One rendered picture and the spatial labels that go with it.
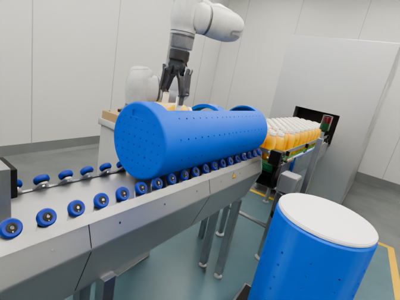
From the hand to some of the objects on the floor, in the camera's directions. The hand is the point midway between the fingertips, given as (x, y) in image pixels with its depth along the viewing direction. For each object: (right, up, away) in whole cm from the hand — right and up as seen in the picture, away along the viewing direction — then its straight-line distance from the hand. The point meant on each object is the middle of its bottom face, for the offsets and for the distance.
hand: (171, 104), depth 101 cm
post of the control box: (+12, -95, +128) cm, 160 cm away
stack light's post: (+73, -113, +108) cm, 173 cm away
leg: (+24, -110, +87) cm, 142 cm away
